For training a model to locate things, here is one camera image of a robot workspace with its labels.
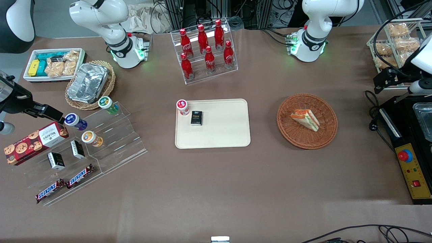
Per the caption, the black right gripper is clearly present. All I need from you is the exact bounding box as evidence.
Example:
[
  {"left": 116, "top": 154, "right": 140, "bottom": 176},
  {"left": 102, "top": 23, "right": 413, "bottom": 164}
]
[{"left": 0, "top": 72, "right": 65, "bottom": 124}]

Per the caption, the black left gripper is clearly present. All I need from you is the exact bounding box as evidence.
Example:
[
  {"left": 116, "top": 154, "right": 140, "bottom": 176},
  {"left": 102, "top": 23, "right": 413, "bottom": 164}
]
[{"left": 373, "top": 67, "right": 418, "bottom": 95}]

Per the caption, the triangle sandwich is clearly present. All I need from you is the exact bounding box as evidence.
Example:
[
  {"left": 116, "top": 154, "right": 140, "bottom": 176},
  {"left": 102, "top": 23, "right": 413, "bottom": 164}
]
[{"left": 290, "top": 109, "right": 321, "bottom": 132}]

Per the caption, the aluminium foil tray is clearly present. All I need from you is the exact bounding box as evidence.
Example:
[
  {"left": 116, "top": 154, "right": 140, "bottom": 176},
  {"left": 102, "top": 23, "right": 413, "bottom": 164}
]
[{"left": 66, "top": 63, "right": 109, "bottom": 104}]

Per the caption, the light oval wicker basket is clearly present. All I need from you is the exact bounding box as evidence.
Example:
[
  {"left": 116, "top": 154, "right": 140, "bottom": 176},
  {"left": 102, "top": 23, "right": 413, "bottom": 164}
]
[{"left": 65, "top": 60, "right": 116, "bottom": 111}]

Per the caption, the round brown wicker basket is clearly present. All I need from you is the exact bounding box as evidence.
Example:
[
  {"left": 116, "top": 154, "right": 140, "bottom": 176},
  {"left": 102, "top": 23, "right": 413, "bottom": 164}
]
[{"left": 276, "top": 93, "right": 338, "bottom": 150}]

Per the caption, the beige plastic tray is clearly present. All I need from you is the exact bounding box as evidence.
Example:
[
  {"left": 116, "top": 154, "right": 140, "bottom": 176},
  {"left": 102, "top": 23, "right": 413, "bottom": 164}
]
[{"left": 174, "top": 98, "right": 251, "bottom": 149}]

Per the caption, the bagged bread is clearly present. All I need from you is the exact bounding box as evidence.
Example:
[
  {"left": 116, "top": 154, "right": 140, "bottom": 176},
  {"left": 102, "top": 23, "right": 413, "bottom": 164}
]
[
  {"left": 394, "top": 37, "right": 421, "bottom": 52},
  {"left": 375, "top": 42, "right": 393, "bottom": 56},
  {"left": 374, "top": 55, "right": 399, "bottom": 70},
  {"left": 386, "top": 23, "right": 411, "bottom": 37}
]

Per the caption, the blue capped small jar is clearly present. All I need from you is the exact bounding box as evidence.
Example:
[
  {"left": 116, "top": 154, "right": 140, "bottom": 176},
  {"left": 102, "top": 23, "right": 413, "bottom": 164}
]
[{"left": 64, "top": 113, "right": 88, "bottom": 131}]

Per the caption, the red Walkers cookie box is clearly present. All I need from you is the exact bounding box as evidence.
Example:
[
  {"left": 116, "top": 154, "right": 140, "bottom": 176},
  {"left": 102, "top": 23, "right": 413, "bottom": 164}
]
[{"left": 4, "top": 121, "right": 69, "bottom": 166}]

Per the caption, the white plastic snack bin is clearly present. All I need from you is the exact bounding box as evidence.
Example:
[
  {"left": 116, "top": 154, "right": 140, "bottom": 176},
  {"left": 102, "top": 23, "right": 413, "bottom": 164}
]
[{"left": 23, "top": 48, "right": 87, "bottom": 83}]

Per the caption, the clear bag of cookies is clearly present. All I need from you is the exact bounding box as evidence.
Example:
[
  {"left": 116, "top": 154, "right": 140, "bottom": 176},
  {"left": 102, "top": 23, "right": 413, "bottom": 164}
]
[
  {"left": 45, "top": 61, "right": 65, "bottom": 78},
  {"left": 62, "top": 50, "right": 80, "bottom": 76}
]

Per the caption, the yellow snack packet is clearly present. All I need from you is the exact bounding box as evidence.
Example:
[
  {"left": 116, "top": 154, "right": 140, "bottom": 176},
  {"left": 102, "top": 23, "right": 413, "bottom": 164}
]
[{"left": 28, "top": 59, "right": 41, "bottom": 77}]

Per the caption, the small black white box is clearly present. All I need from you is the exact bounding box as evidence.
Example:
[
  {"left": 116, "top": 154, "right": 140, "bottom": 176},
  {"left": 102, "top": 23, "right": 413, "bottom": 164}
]
[
  {"left": 47, "top": 152, "right": 65, "bottom": 171},
  {"left": 70, "top": 140, "right": 86, "bottom": 159}
]

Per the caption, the orange capped small jar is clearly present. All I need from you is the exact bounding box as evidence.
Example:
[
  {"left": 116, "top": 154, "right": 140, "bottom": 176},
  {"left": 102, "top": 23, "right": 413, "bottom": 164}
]
[{"left": 81, "top": 131, "right": 104, "bottom": 147}]

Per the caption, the metal pan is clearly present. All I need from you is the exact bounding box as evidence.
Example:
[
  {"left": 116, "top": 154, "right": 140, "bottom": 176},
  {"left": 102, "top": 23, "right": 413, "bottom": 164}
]
[{"left": 412, "top": 102, "right": 432, "bottom": 142}]

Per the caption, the green capped small jar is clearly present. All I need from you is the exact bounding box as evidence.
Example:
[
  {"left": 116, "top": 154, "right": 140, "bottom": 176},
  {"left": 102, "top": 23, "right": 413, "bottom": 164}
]
[{"left": 98, "top": 96, "right": 119, "bottom": 115}]

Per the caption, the Snickers chocolate bar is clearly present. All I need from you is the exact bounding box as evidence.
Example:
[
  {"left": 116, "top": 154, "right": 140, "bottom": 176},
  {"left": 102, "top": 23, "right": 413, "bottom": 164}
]
[
  {"left": 66, "top": 164, "right": 95, "bottom": 189},
  {"left": 35, "top": 179, "right": 66, "bottom": 204}
]

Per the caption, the clear acrylic stepped display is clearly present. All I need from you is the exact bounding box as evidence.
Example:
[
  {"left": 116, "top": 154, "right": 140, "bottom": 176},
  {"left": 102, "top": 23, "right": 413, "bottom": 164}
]
[{"left": 13, "top": 101, "right": 148, "bottom": 207}]

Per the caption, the black yellow control box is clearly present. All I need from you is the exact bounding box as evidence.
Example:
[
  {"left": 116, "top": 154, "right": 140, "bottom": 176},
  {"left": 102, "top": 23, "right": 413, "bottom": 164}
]
[{"left": 377, "top": 96, "right": 432, "bottom": 205}]

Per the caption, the crumpled beige cloth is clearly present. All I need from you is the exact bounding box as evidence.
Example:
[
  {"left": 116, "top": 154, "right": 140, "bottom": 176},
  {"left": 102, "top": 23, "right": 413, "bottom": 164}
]
[{"left": 122, "top": 3, "right": 173, "bottom": 35}]

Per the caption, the red capped small jar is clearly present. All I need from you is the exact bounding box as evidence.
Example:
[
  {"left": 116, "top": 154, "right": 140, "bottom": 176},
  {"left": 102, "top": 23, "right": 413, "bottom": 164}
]
[{"left": 176, "top": 99, "right": 190, "bottom": 116}]

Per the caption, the red cola bottle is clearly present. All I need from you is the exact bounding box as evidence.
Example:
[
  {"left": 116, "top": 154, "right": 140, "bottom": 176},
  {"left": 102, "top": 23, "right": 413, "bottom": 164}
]
[
  {"left": 180, "top": 53, "right": 194, "bottom": 81},
  {"left": 223, "top": 40, "right": 234, "bottom": 69},
  {"left": 197, "top": 24, "right": 209, "bottom": 54},
  {"left": 179, "top": 28, "right": 193, "bottom": 58},
  {"left": 214, "top": 19, "right": 225, "bottom": 50},
  {"left": 204, "top": 46, "right": 216, "bottom": 73}
]

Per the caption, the clear acrylic bottle rack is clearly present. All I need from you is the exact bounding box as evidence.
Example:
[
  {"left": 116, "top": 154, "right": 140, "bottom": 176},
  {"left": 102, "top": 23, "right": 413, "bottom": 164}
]
[{"left": 170, "top": 18, "right": 239, "bottom": 85}]

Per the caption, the white wire bread rack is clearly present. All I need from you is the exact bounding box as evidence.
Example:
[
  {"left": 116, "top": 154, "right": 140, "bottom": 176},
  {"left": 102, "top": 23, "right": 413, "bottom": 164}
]
[{"left": 367, "top": 18, "right": 428, "bottom": 90}]

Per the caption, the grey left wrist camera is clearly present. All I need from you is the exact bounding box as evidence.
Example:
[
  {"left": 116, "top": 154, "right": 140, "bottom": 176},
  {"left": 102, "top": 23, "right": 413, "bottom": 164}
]
[{"left": 408, "top": 79, "right": 432, "bottom": 96}]

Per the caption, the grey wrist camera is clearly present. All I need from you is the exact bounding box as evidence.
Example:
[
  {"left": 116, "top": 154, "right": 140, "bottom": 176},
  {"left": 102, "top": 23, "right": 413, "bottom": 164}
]
[
  {"left": 0, "top": 121, "right": 16, "bottom": 136},
  {"left": 408, "top": 79, "right": 432, "bottom": 96}
]

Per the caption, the black power cable with plug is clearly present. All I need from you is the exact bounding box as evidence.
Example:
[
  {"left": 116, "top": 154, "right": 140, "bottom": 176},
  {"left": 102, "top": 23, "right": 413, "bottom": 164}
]
[{"left": 364, "top": 90, "right": 396, "bottom": 153}]

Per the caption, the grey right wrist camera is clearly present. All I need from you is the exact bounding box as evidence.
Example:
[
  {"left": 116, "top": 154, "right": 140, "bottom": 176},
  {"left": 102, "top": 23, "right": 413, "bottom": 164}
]
[{"left": 0, "top": 121, "right": 16, "bottom": 136}]

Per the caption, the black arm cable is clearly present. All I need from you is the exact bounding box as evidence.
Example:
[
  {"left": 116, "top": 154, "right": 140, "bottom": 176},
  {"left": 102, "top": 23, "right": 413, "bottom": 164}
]
[{"left": 373, "top": 0, "right": 432, "bottom": 70}]

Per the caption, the black base cable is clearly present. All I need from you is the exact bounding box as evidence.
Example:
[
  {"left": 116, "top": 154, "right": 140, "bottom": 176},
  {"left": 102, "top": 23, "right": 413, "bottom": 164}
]
[{"left": 259, "top": 28, "right": 293, "bottom": 46}]

